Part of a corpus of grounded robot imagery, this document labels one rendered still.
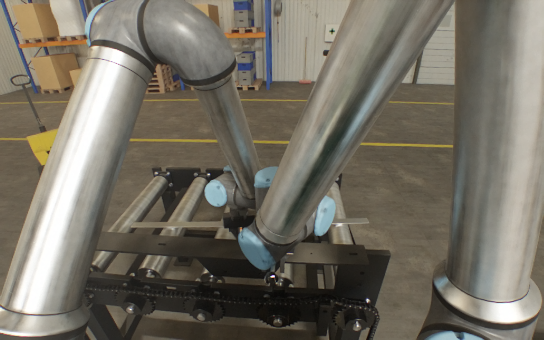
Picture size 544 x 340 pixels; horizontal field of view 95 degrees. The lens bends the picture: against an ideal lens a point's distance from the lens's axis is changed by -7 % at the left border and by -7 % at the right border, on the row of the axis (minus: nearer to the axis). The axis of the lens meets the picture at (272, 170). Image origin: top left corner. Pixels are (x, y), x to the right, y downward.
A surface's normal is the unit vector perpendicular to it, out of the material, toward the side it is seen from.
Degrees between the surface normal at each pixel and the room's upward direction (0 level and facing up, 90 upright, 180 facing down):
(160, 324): 0
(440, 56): 90
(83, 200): 75
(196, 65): 104
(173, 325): 0
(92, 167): 71
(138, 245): 0
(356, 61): 93
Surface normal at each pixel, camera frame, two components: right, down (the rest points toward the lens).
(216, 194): -0.40, 0.28
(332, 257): -0.01, -0.87
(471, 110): -0.95, 0.25
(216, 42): 0.70, 0.02
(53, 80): -0.07, 0.48
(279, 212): -0.55, 0.48
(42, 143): 0.75, 0.31
